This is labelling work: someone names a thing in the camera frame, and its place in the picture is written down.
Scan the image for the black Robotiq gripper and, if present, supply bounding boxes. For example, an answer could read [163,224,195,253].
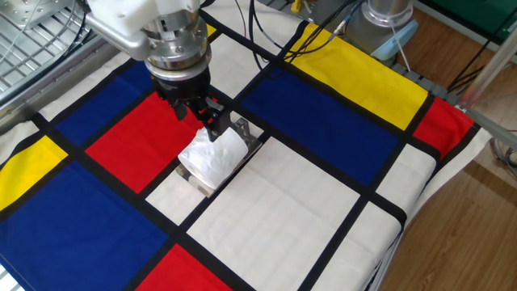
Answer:
[151,68,232,143]

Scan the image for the white toilet paper roll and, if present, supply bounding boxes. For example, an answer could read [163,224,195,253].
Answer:
[177,125,250,191]

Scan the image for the metal rectangular tray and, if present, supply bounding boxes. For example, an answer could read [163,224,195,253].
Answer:
[174,116,263,199]

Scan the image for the Mondrian pattern colour block tablecloth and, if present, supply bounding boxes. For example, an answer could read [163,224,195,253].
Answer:
[0,0,494,291]

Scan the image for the perforated metal plate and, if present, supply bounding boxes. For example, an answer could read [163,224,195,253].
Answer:
[0,0,74,30]

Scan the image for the green board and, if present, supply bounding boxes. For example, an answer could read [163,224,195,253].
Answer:
[419,0,517,44]

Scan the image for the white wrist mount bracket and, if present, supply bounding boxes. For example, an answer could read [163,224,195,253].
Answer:
[84,0,201,61]

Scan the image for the aluminium frame rail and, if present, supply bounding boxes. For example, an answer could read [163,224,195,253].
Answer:
[0,27,141,137]

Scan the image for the black cables on metal grid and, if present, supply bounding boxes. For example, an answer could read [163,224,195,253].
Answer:
[60,6,100,57]

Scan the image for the black cable with silver connector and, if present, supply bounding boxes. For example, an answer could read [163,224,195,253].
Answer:
[282,0,364,64]

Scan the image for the thin white cable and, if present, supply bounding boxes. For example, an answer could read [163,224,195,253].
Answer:
[389,26,410,73]

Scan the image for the black floor cables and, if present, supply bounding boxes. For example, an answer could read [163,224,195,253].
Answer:
[446,38,500,94]

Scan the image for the aluminium frame post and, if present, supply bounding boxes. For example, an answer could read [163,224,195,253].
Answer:
[458,27,517,112]

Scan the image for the grey cable bundle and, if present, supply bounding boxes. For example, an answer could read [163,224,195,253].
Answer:
[490,129,517,181]

